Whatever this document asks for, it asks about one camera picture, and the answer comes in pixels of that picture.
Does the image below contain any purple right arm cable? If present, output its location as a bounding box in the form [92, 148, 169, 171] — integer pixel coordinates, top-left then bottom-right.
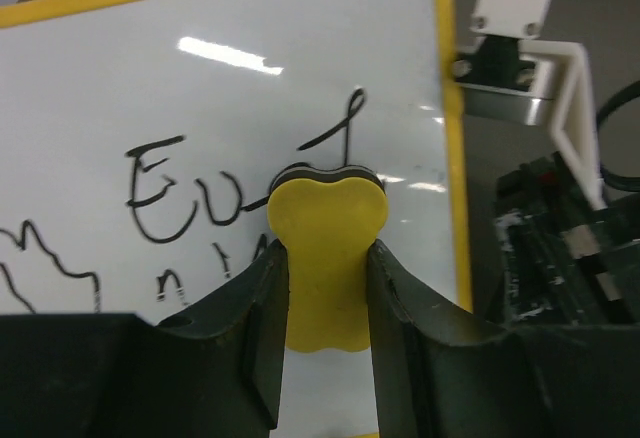
[592, 77, 640, 194]

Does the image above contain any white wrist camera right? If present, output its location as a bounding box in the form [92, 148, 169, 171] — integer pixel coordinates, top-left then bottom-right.
[452, 0, 606, 210]

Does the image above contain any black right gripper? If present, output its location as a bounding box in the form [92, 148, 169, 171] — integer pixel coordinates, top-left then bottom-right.
[485, 156, 639, 327]

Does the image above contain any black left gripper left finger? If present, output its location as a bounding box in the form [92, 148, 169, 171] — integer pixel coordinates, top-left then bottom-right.
[1, 242, 289, 437]

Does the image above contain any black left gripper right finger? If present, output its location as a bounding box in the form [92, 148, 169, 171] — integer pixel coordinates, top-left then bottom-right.
[366, 241, 639, 437]

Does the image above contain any yellow-framed whiteboard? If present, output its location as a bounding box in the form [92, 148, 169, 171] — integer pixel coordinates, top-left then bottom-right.
[1, 0, 471, 437]

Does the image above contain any yellow bone-shaped whiteboard eraser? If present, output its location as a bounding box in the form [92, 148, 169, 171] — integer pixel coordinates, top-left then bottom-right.
[267, 165, 389, 353]

